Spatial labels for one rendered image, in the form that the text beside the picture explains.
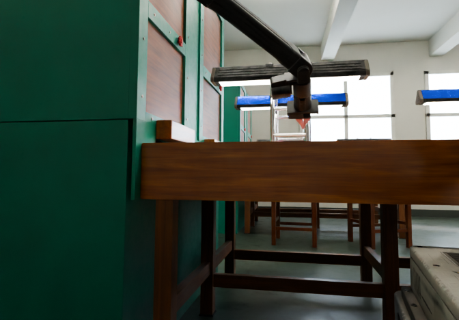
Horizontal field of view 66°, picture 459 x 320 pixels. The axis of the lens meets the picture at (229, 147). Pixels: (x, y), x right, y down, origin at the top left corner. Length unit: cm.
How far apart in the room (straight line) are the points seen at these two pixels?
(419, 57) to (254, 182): 616
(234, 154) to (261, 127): 537
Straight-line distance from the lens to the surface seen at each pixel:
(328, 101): 199
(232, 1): 99
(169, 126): 131
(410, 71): 698
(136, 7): 130
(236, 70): 148
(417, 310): 95
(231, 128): 412
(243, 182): 110
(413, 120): 681
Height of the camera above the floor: 66
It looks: 5 degrees up
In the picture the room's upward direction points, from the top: straight up
